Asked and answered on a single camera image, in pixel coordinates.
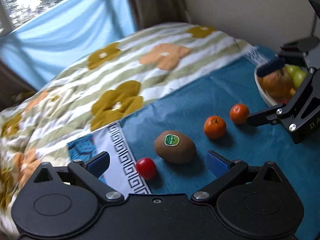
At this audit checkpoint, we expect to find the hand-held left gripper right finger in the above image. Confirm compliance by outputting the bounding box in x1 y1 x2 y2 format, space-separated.
190 151 285 202

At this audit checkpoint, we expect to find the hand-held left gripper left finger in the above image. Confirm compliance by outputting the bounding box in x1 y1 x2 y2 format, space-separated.
31 151 125 201

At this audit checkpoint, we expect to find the small mandarin with stem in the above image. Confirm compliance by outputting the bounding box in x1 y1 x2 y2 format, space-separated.
204 116 227 140

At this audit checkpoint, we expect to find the floral striped quilt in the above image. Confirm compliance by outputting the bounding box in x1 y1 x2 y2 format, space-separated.
0 22 253 232

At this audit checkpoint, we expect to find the white bowl of fruit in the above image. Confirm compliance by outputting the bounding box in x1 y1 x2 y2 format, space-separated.
254 64 308 108

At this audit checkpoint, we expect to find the brownish wrinkled apple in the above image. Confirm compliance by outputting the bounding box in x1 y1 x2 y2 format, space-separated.
260 67 294 98

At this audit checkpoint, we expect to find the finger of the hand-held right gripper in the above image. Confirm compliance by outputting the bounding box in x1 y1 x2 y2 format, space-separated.
247 69 316 128
257 37 320 78

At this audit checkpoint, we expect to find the kiwi with green sticker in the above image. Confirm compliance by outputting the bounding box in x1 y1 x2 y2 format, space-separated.
154 131 197 164

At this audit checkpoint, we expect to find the green apple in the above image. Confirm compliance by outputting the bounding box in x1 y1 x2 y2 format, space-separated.
286 65 302 77
292 70 307 89

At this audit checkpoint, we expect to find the brown curtain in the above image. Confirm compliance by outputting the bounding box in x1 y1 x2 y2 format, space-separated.
121 0 192 30

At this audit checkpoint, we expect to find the blue patterned tablecloth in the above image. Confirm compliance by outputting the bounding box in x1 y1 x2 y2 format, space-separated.
66 45 320 196

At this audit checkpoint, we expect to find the red cherry tomato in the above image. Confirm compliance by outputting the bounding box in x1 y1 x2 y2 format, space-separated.
135 157 157 180

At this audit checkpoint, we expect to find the light blue window cloth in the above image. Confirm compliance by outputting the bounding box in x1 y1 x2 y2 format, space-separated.
0 0 137 72

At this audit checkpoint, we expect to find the black cable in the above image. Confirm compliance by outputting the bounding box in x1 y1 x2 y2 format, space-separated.
308 0 320 36

